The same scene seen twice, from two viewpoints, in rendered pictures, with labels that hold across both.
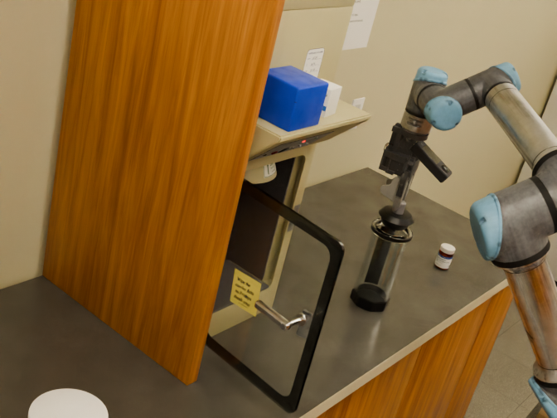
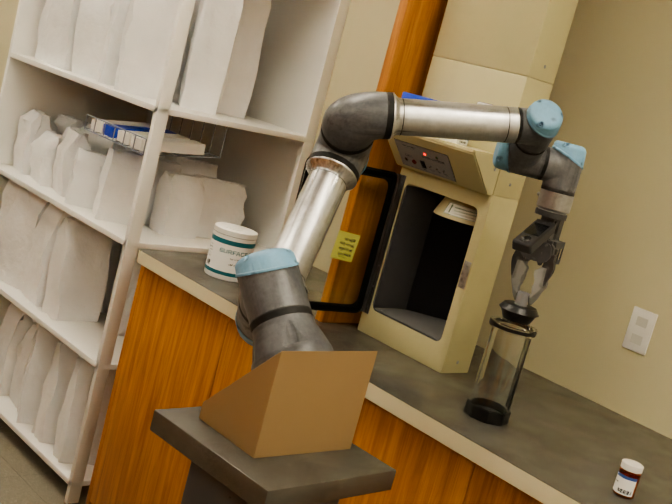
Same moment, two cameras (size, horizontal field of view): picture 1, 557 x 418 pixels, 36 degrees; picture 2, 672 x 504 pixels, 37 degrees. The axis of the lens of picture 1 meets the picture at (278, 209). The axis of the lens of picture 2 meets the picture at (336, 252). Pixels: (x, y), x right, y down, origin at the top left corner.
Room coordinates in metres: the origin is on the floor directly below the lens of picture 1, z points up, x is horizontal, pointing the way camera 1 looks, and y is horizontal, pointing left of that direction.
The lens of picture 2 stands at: (2.01, -2.54, 1.59)
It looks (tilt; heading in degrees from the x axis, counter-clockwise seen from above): 10 degrees down; 102
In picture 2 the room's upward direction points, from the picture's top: 15 degrees clockwise
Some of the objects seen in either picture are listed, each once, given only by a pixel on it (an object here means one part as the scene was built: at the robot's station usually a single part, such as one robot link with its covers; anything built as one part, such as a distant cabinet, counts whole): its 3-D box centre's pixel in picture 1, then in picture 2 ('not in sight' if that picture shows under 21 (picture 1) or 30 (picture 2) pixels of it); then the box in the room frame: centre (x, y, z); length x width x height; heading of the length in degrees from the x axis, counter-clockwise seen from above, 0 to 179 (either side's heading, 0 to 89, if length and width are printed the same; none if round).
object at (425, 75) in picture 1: (427, 92); (563, 167); (1.97, -0.27, 1.53); 0.09 x 0.08 x 0.11; 14
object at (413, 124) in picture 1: (417, 122); (553, 202); (1.97, -0.27, 1.45); 0.08 x 0.08 x 0.05
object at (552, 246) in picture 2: (404, 151); (545, 237); (1.98, -0.26, 1.37); 0.09 x 0.08 x 0.12; 72
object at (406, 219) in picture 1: (397, 212); (520, 306); (1.97, -0.29, 1.21); 0.09 x 0.09 x 0.07
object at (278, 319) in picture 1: (279, 313); not in sight; (1.39, -0.05, 1.20); 0.10 x 0.05 x 0.03; 52
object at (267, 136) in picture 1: (302, 136); (436, 158); (1.66, -0.01, 1.46); 0.32 x 0.12 x 0.10; 147
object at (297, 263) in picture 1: (263, 294); (335, 237); (1.46, -0.01, 1.19); 0.30 x 0.01 x 0.40; 52
